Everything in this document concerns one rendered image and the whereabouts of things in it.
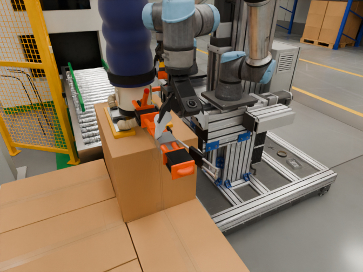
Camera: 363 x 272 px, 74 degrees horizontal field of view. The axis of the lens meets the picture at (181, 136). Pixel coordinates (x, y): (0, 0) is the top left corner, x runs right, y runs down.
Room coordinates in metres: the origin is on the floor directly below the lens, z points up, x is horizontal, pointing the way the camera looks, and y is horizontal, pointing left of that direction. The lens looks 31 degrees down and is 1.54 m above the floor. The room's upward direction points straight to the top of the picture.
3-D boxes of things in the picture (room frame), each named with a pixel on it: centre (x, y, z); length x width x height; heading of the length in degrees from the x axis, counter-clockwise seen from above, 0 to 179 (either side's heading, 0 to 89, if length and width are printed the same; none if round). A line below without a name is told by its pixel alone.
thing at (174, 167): (0.60, 0.01, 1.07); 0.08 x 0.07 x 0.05; 23
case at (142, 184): (1.16, 0.23, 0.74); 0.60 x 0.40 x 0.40; 24
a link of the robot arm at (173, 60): (0.62, 0.01, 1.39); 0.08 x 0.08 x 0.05
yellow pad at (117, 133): (1.12, 0.33, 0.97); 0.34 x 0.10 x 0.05; 23
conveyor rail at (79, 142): (2.41, 1.19, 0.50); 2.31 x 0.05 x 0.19; 26
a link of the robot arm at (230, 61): (1.23, -0.26, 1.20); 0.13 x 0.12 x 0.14; 55
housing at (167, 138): (0.73, 0.06, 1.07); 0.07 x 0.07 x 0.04; 23
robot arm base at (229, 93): (1.24, -0.26, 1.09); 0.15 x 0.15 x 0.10
